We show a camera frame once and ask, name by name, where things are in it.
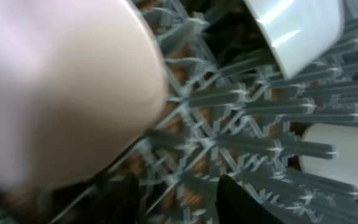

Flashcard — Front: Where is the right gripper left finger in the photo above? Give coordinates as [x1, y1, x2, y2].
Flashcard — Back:
[50, 174, 141, 224]

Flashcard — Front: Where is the grey-white bowl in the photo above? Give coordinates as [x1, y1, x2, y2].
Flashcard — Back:
[244, 0, 345, 80]

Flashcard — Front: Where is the white cup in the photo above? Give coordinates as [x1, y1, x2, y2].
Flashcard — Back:
[300, 123, 358, 187]

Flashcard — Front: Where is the pink bowl with rice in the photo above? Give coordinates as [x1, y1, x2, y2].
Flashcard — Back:
[0, 0, 167, 190]

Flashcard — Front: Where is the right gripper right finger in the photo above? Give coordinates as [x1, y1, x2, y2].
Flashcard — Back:
[216, 175, 283, 224]

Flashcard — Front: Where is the grey dishwasher rack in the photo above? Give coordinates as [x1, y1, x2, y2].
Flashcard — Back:
[0, 0, 358, 224]

